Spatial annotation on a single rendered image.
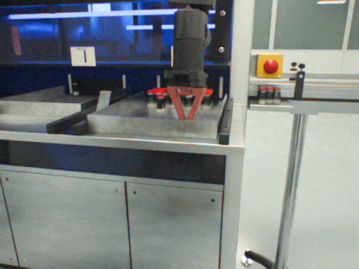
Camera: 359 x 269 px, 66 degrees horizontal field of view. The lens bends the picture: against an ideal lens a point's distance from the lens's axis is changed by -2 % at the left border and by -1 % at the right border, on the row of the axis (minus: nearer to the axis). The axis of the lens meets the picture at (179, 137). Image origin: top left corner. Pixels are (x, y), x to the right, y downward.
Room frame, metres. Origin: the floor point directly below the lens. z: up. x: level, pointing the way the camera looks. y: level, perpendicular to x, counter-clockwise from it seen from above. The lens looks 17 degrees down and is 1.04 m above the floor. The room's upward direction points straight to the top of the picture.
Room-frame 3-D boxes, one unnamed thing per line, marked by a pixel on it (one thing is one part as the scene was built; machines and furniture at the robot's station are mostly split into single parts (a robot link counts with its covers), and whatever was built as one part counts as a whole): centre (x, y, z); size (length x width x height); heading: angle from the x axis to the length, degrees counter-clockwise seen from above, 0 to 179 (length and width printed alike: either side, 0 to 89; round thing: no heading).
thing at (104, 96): (0.65, 0.20, 0.91); 0.14 x 0.03 x 0.06; 168
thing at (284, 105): (0.90, -0.29, 0.87); 0.14 x 0.13 x 0.02; 169
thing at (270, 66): (0.82, -0.26, 0.99); 0.04 x 0.04 x 0.04; 79
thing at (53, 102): (0.86, 0.33, 0.90); 0.34 x 0.26 x 0.04; 169
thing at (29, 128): (0.76, 0.18, 0.87); 0.70 x 0.48 x 0.02; 79
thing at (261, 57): (0.86, -0.27, 1.00); 0.08 x 0.07 x 0.07; 169
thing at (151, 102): (0.77, 0.01, 0.90); 0.18 x 0.02 x 0.05; 78
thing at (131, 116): (0.69, 0.02, 0.90); 0.34 x 0.26 x 0.04; 168
